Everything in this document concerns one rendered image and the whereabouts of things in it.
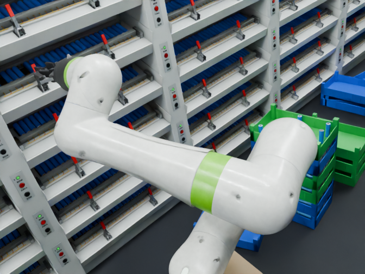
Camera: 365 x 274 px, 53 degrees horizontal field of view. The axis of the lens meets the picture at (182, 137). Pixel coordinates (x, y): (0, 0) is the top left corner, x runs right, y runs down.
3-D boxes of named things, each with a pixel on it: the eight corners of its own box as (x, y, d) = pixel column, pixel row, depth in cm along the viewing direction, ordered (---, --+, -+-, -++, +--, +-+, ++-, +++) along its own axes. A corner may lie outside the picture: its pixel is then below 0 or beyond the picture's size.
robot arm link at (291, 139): (238, 232, 117) (336, 126, 78) (217, 275, 107) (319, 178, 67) (203, 210, 119) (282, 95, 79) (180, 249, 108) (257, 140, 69)
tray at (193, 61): (265, 35, 189) (272, 11, 179) (178, 85, 161) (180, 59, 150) (236, 17, 198) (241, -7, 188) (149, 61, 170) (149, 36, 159)
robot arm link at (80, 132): (219, 152, 77) (204, 147, 67) (202, 204, 77) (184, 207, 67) (83, 106, 90) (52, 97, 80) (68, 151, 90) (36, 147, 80)
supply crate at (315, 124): (338, 134, 153) (339, 117, 149) (318, 161, 142) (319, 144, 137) (272, 117, 171) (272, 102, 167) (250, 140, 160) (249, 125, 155)
